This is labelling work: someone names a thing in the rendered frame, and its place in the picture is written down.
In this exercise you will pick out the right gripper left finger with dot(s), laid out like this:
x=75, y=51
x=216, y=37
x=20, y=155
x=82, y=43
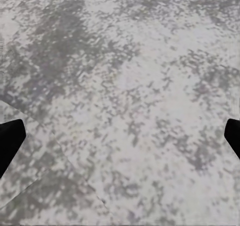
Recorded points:
x=12, y=135

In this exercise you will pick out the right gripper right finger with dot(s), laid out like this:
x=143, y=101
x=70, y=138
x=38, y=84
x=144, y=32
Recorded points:
x=232, y=135

